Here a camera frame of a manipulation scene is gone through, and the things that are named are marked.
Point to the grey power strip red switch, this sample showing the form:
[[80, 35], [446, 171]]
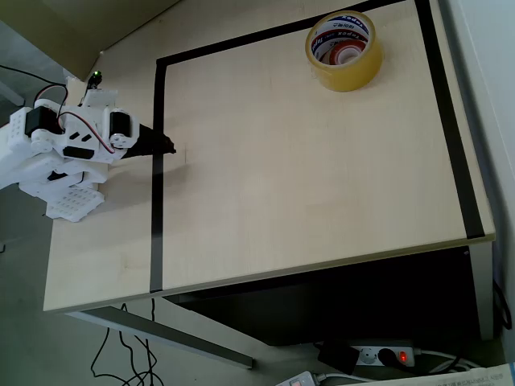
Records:
[[368, 356]]

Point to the printed paper sheet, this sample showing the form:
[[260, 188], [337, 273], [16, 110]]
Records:
[[442, 378]]

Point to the large yellow tape roll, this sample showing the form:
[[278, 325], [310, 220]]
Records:
[[354, 76]]

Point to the small camera board green LED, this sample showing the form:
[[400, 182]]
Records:
[[95, 80]]

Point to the black power adapter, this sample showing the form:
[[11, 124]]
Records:
[[338, 358]]

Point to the white power strip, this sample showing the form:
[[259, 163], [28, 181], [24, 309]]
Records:
[[299, 379]]

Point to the grey metal desk leg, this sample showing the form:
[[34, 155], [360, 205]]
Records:
[[169, 333], [482, 289]]

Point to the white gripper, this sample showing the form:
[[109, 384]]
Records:
[[119, 125]]

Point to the black round plug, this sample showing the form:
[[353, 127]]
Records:
[[387, 357]]

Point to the red tape roll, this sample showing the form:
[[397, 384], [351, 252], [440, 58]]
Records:
[[346, 47]]

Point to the white furniture foot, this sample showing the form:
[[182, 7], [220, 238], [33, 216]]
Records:
[[12, 94]]

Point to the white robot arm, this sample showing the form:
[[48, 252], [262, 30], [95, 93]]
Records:
[[24, 173]]

